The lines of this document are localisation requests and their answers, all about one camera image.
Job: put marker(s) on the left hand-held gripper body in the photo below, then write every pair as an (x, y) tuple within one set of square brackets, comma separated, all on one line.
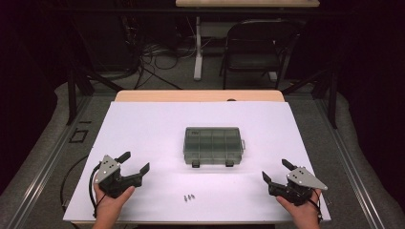
[(110, 178)]

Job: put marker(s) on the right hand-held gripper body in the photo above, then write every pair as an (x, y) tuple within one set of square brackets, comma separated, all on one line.
[(302, 183)]

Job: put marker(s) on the grey plastic compartment box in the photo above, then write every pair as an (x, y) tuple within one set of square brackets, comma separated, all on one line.
[(211, 146)]

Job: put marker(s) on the person's left hand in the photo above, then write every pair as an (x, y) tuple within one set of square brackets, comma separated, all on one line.
[(108, 206)]

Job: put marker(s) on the person's right hand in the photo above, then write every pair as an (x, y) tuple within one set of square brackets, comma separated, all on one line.
[(304, 213)]

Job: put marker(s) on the white board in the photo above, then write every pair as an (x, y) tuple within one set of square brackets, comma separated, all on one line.
[(153, 127)]

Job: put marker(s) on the black tape strip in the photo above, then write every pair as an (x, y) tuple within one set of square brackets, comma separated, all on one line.
[(85, 121)]

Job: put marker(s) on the wooden table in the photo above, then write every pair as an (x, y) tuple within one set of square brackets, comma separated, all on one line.
[(197, 95)]

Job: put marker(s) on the black folding chair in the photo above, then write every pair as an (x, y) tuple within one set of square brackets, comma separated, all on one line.
[(261, 31)]

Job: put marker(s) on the wooden desk with white legs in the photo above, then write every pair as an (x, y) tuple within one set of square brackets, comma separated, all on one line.
[(246, 3)]

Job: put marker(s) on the aluminium rail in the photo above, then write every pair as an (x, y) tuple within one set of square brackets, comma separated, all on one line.
[(350, 165), (47, 165)]

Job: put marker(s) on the black metal frame stand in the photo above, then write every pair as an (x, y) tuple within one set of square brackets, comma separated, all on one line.
[(333, 95), (72, 95)]

